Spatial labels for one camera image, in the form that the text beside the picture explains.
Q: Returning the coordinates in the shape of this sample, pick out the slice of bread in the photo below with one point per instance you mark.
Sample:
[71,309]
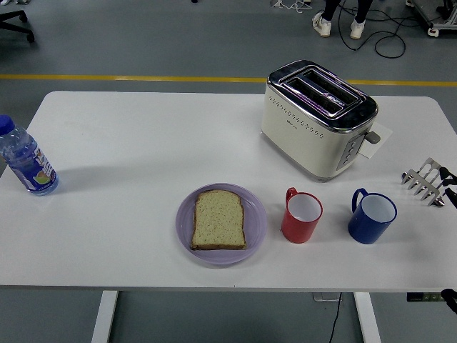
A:
[218,221]

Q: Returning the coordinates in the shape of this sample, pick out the metal equipment cart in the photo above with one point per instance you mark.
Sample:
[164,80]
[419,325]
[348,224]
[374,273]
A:
[442,25]

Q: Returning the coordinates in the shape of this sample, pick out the black office chair base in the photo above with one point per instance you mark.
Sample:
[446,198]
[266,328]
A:
[18,16]

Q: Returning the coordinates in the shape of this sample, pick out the black table control panel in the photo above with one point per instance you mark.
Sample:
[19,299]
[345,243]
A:
[423,297]

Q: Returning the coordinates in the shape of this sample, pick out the metal toast rack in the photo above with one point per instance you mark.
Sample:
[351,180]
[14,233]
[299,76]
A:
[425,178]

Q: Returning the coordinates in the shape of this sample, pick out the cream and chrome toaster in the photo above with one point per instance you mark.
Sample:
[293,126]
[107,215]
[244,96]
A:
[303,143]

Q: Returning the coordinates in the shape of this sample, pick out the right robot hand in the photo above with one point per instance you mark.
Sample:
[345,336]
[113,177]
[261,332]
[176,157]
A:
[452,178]

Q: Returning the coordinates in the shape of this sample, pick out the blue enamel cup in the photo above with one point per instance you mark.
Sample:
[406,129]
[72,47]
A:
[371,221]

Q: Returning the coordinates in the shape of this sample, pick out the purple round plate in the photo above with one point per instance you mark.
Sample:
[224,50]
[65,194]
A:
[257,221]

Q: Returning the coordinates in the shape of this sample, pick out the red enamel cup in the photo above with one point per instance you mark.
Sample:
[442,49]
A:
[298,228]

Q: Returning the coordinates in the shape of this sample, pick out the white paper card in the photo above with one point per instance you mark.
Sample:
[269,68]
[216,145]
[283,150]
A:
[378,144]

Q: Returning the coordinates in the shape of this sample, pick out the person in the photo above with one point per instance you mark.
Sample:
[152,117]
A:
[323,25]

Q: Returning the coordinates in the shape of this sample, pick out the white table leg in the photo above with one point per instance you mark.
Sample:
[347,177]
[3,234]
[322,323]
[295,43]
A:
[104,318]
[367,318]

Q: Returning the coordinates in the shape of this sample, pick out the water bottle with blue cap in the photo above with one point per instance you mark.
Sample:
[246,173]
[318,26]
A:
[30,164]

